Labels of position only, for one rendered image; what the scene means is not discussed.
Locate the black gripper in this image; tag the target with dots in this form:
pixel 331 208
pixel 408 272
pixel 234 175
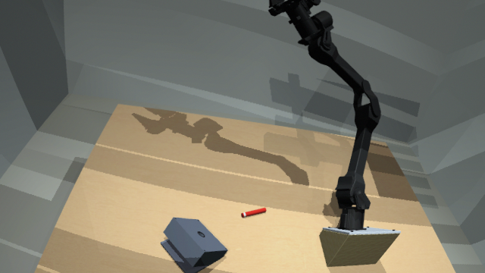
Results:
pixel 293 8

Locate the dark red peg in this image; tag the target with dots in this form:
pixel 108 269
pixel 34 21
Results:
pixel 254 212

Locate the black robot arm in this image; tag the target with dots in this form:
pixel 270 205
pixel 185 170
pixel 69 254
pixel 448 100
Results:
pixel 350 190

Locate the dark grey sloped panel with hole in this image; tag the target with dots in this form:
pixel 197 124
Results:
pixel 191 245

